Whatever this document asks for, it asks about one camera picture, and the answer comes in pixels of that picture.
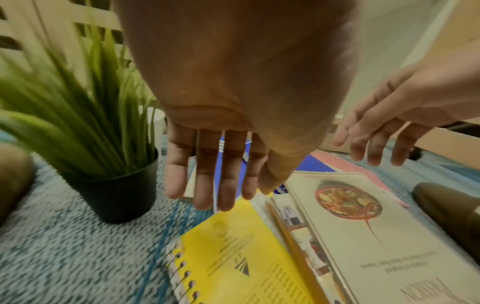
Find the dark blue spiral notebook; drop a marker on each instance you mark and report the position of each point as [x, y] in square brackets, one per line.
[315, 164]

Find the person's right hand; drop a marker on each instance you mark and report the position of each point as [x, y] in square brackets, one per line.
[412, 104]

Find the artificial grass plant black pot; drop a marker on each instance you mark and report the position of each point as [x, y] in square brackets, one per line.
[112, 190]

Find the yellow spiral notebook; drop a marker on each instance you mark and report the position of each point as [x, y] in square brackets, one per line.
[232, 252]

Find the person's left hand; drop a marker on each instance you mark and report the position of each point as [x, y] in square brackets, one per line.
[243, 74]

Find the person's right brown shoe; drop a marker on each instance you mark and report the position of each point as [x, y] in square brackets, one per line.
[450, 210]

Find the cream cookbook with bowl picture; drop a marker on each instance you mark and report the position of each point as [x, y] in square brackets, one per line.
[375, 237]

